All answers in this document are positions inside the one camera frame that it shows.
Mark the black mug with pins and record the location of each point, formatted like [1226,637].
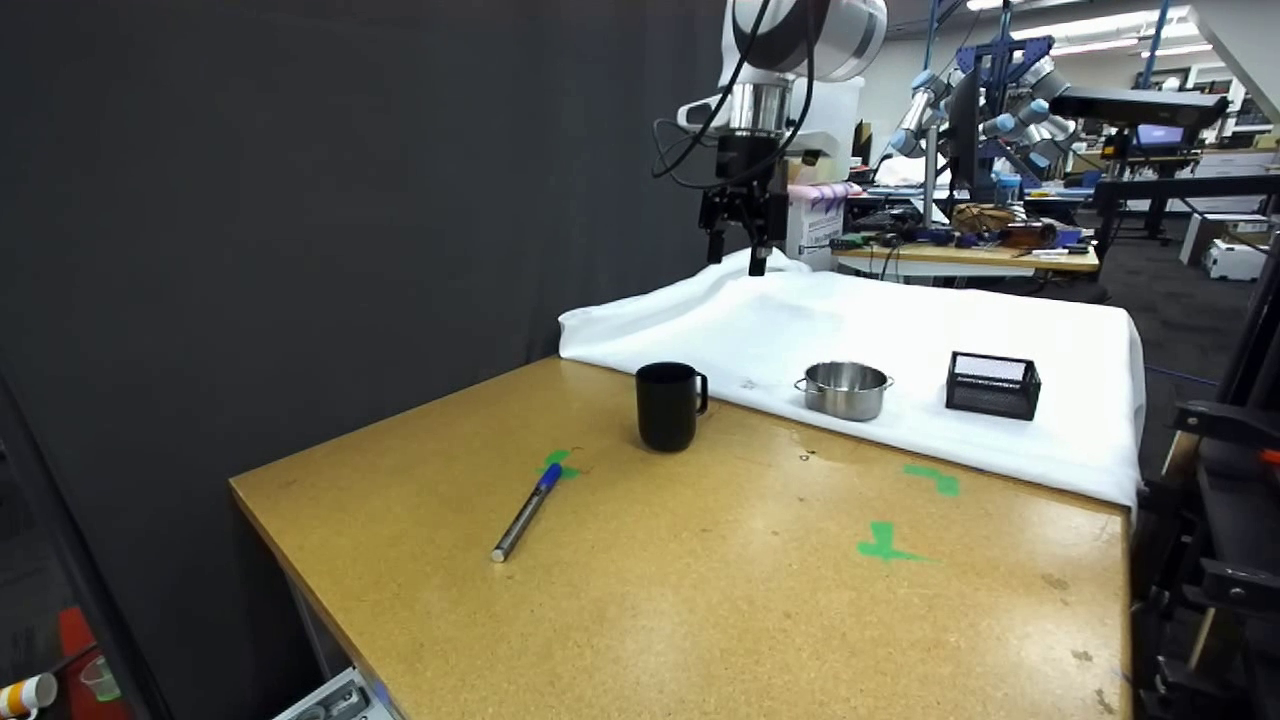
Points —
[668,402]

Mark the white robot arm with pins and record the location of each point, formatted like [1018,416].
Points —
[778,59]

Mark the wooden background table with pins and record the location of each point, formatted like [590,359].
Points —
[944,260]

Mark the blue robot arms background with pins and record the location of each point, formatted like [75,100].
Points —
[991,115]

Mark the green tape mark front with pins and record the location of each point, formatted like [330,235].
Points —
[881,546]

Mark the small steel pot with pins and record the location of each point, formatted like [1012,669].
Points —
[846,390]

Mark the dark backdrop panel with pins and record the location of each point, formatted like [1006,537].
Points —
[243,224]

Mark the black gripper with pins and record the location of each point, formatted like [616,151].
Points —
[751,192]

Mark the white cloth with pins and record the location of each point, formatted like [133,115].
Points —
[755,338]

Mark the blue capped marker pen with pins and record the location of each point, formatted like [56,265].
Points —
[526,513]

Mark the black box with label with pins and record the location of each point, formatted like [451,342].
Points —
[994,387]

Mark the black stand at right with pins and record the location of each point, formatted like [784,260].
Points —
[1211,566]

